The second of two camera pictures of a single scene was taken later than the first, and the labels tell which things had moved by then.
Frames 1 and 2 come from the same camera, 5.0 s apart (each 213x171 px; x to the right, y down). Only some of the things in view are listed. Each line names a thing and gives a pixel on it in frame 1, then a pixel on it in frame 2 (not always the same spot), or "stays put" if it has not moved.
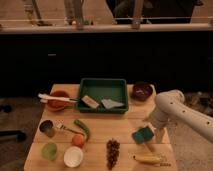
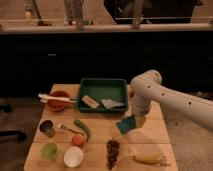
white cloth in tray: (109, 103) stays put
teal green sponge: (143, 135) to (127, 124)
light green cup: (49, 151) stays put
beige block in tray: (89, 101) stays put
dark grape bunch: (112, 151) stays put
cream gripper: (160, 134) to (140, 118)
